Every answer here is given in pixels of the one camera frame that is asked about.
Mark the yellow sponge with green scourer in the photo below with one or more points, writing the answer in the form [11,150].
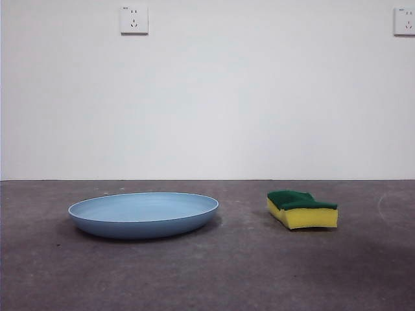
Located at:
[308,217]

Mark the white wall power socket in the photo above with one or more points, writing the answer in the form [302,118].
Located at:
[134,20]
[405,21]

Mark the light blue round plate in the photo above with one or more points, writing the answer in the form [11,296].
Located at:
[146,210]

